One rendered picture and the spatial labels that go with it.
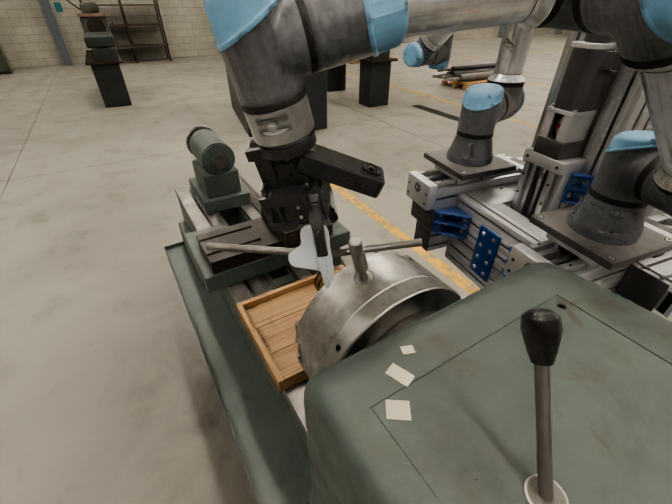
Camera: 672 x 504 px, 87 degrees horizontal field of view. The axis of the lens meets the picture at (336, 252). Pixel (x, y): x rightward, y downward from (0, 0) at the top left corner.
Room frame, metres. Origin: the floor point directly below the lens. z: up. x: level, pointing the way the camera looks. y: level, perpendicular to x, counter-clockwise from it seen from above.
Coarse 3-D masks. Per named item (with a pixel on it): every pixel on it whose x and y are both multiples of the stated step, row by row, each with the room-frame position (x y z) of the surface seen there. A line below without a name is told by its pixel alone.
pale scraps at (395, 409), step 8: (408, 352) 0.28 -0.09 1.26; (392, 368) 0.26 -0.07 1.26; (400, 368) 0.26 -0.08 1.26; (392, 376) 0.25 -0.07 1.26; (400, 376) 0.25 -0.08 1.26; (408, 376) 0.25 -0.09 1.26; (408, 384) 0.24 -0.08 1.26; (392, 400) 0.22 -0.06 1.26; (400, 400) 0.22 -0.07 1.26; (392, 408) 0.21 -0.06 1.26; (400, 408) 0.21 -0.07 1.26; (408, 408) 0.21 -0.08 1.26; (392, 416) 0.20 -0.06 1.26; (400, 416) 0.20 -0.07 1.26; (408, 416) 0.20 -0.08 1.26
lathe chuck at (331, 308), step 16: (368, 256) 0.51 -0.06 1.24; (384, 256) 0.51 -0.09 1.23; (352, 272) 0.47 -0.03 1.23; (384, 272) 0.47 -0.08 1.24; (400, 272) 0.47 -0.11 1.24; (416, 272) 0.48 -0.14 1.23; (336, 288) 0.45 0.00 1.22; (352, 288) 0.44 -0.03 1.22; (368, 288) 0.43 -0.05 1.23; (384, 288) 0.43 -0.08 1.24; (320, 304) 0.44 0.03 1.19; (336, 304) 0.42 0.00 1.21; (352, 304) 0.41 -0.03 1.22; (304, 320) 0.43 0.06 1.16; (320, 320) 0.41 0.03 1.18; (336, 320) 0.40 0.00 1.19; (304, 336) 0.41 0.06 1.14; (320, 336) 0.39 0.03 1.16; (304, 352) 0.40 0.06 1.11; (320, 352) 0.37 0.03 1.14; (304, 368) 0.40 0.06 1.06
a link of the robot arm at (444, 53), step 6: (450, 36) 1.44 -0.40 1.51; (450, 42) 1.45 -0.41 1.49; (444, 48) 1.43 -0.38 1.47; (450, 48) 1.45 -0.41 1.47; (438, 54) 1.40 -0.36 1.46; (444, 54) 1.43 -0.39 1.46; (450, 54) 1.46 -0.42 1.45; (438, 60) 1.42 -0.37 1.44; (444, 60) 1.44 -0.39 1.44; (432, 66) 1.45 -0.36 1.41; (438, 66) 1.44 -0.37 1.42; (444, 66) 1.44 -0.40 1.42
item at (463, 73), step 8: (480, 64) 9.04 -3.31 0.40; (488, 64) 9.13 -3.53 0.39; (448, 72) 8.89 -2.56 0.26; (456, 72) 8.60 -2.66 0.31; (464, 72) 8.68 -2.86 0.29; (472, 72) 8.77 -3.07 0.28; (480, 72) 8.68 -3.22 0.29; (488, 72) 8.73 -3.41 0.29; (448, 80) 8.25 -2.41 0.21; (464, 80) 8.41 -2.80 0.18; (472, 80) 8.54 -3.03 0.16
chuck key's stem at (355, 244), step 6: (354, 240) 0.45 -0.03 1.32; (360, 240) 0.44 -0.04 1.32; (354, 246) 0.44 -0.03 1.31; (360, 246) 0.44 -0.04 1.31; (354, 252) 0.44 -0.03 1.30; (360, 252) 0.44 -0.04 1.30; (354, 258) 0.44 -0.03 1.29; (360, 258) 0.44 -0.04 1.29; (354, 264) 0.45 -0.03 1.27; (360, 264) 0.44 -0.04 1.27; (366, 264) 0.45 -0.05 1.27; (360, 270) 0.44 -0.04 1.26; (360, 276) 0.45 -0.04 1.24; (366, 276) 0.45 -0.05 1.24
